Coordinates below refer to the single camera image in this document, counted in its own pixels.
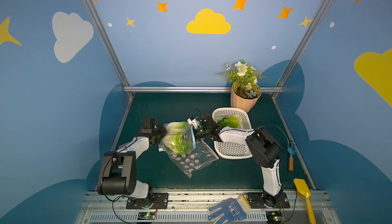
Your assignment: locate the potted artificial flower plant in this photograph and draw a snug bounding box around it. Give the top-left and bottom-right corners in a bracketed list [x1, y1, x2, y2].
[220, 59, 265, 113]

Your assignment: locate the pink-zip dotted zip-top bag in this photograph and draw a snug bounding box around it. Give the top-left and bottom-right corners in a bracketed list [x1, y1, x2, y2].
[169, 140, 219, 178]

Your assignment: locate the yellow plastic shovel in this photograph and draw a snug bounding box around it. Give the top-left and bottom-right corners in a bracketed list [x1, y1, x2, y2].
[294, 178, 316, 224]

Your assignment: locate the green chinese cabbage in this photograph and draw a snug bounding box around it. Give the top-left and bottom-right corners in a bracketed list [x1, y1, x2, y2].
[165, 122, 189, 133]
[217, 114, 242, 128]
[162, 132, 195, 155]

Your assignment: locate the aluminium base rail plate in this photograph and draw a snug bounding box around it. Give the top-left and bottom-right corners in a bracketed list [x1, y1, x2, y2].
[75, 189, 341, 224]

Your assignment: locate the blue dotted work glove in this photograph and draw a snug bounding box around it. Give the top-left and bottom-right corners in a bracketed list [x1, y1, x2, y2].
[207, 195, 251, 224]

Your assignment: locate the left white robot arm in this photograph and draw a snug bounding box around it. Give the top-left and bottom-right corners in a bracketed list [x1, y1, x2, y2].
[97, 118, 166, 202]

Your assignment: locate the white perforated plastic basket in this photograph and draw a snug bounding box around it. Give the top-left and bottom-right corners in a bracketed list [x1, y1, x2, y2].
[212, 107, 253, 160]

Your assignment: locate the blue garden fork wooden handle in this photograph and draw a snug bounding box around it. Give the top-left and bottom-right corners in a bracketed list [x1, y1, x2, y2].
[287, 142, 297, 172]

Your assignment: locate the blue-zip bag with cabbages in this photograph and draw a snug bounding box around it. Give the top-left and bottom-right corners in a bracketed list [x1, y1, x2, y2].
[159, 122, 196, 155]

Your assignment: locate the aluminium frame back rail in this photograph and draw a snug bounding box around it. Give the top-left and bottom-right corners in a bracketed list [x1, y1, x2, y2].
[123, 86, 284, 94]

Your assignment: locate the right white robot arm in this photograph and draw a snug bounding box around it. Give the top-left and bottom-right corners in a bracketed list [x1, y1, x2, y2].
[194, 116, 284, 206]

